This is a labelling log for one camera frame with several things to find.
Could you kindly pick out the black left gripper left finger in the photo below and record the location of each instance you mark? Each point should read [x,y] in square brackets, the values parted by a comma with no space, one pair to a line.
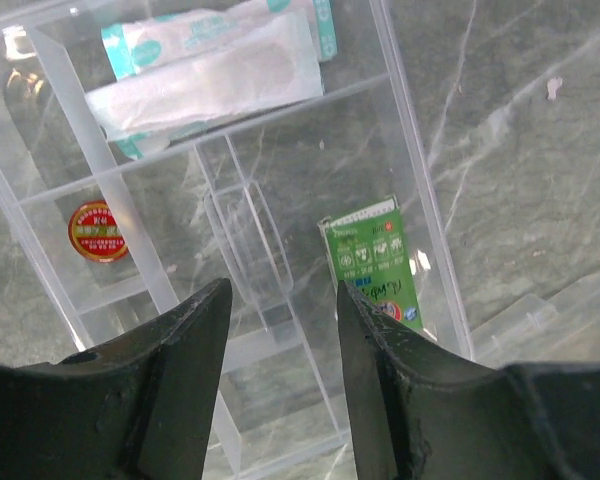
[139,406]

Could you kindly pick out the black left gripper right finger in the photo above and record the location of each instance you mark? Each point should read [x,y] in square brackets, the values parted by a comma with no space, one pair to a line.
[419,411]

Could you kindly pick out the green ointment sachet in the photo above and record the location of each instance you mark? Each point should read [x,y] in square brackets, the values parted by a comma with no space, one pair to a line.
[368,248]

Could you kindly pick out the clear divider tray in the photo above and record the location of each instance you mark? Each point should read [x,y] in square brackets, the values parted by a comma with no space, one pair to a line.
[241,201]

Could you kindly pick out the white teal swab packet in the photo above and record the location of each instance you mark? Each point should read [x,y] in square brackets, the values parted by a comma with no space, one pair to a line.
[135,47]

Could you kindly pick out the clear box lid black handle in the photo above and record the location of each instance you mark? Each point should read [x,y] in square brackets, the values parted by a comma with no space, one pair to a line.
[563,328]

